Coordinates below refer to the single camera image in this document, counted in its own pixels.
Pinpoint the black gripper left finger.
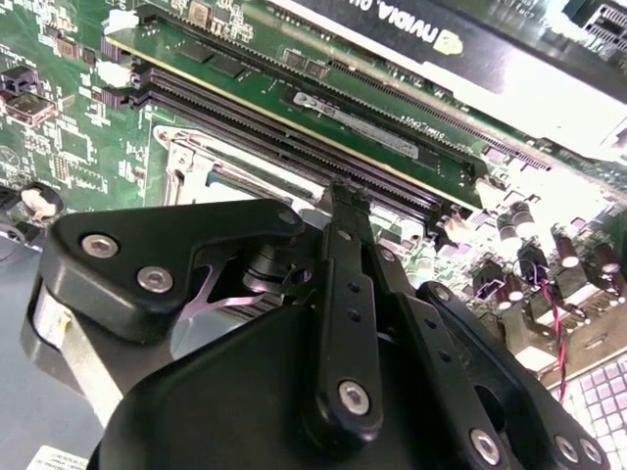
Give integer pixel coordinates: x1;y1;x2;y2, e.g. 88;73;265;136
19;178;387;446

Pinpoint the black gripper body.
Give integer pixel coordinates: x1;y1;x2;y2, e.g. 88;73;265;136
87;242;458;470

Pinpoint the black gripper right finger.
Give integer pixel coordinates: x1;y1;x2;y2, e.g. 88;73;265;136
350;188;614;470

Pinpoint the silver CPU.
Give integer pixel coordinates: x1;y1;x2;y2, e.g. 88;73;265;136
205;164;327;205

